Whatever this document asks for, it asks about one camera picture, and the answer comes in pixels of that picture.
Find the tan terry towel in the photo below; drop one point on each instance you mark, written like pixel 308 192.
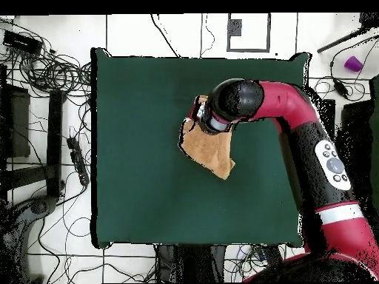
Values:
pixel 207 151

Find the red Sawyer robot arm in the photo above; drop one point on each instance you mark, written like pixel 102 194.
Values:
pixel 296 103

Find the dark flat panel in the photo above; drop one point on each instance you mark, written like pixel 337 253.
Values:
pixel 358 130
pixel 19 124

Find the dark green table cloth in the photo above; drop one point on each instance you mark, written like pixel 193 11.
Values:
pixel 133 177

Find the small dark grey square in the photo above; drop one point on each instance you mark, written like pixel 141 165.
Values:
pixel 236 27

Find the black power strip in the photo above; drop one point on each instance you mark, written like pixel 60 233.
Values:
pixel 78 162
pixel 271 254

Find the black power adapter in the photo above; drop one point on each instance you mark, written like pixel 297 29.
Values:
pixel 340 88

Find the black rod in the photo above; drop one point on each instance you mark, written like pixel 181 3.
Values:
pixel 343 39

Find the purple plastic cup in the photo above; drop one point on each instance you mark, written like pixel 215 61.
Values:
pixel 353 64

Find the dark grey stand base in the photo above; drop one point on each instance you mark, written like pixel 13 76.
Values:
pixel 38 206

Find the black electronics box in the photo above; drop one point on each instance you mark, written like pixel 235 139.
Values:
pixel 22 43

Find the grey square floor frame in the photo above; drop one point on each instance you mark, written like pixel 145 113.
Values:
pixel 248 50

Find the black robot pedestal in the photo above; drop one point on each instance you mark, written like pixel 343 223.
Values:
pixel 189 263

